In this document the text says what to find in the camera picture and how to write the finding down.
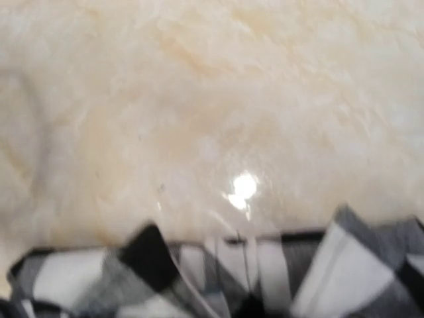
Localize black white plaid shirt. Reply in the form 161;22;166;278
1;207;423;317

